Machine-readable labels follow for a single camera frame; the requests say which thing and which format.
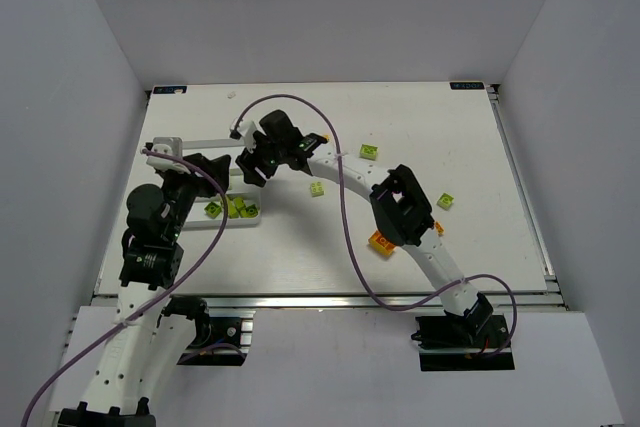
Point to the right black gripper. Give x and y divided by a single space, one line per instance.
258 162

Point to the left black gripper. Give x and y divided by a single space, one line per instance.
198 173

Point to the small dark green lego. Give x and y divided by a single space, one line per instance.
213 210

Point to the light green lego brick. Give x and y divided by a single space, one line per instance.
316 189
368 152

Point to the pale green lego brick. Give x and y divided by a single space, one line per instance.
445 201

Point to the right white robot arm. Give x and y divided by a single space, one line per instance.
401 210

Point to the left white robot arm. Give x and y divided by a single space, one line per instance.
153 326

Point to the white compartment tray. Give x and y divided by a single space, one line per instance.
198 218

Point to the left blue label sticker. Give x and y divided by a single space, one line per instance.
169 90

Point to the blue label sticker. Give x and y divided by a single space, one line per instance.
466 85
169 90

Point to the orange curved lego brick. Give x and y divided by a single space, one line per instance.
381 245

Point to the right blue label sticker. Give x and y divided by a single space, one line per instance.
466 85

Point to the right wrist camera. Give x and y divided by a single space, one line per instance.
244 131

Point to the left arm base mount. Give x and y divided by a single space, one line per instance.
228 342

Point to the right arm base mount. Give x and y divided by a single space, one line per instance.
443 347

